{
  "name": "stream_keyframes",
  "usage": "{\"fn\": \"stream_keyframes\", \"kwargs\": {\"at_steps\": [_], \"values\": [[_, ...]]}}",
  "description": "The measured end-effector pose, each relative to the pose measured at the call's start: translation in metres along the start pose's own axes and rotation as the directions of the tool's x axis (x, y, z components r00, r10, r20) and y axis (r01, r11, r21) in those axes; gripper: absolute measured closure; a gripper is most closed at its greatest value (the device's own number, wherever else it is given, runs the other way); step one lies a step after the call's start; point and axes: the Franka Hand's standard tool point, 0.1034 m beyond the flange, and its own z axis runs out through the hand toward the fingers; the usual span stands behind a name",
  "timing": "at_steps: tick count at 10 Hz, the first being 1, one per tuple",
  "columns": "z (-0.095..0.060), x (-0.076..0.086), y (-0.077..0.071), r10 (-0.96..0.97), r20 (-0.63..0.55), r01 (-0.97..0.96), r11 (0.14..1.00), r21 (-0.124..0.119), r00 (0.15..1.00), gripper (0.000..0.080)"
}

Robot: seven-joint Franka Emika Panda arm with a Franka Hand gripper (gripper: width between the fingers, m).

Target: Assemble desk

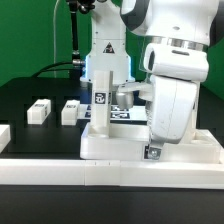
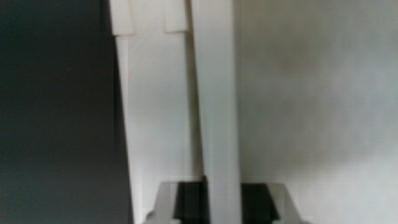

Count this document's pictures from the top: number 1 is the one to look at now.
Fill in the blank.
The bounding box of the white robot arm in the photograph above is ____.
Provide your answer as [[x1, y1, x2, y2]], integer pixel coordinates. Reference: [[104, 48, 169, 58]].
[[80, 0, 224, 160]]

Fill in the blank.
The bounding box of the white left fence piece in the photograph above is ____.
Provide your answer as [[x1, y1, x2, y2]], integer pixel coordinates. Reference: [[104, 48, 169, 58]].
[[0, 124, 11, 153]]

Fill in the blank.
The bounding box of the white desk top tray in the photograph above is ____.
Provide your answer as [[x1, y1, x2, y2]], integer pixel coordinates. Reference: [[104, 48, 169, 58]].
[[80, 123, 224, 164]]

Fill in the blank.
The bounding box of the white front fence wall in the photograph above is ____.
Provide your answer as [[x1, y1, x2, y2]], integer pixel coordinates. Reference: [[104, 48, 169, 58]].
[[0, 159, 224, 189]]

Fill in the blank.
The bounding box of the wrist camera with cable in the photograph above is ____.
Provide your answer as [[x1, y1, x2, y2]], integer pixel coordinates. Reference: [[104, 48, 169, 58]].
[[116, 82, 153, 110]]

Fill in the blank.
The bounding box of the fiducial marker sheet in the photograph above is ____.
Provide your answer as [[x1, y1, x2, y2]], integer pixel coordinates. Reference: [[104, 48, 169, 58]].
[[78, 104, 147, 121]]

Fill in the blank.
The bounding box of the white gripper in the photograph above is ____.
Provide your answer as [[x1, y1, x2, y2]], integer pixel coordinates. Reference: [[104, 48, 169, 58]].
[[143, 43, 209, 160]]

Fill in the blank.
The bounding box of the black cable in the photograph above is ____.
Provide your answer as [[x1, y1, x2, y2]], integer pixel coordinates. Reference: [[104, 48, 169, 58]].
[[31, 60, 86, 79]]

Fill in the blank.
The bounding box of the white cable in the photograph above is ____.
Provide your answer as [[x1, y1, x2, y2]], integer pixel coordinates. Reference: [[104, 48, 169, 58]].
[[53, 0, 63, 69]]

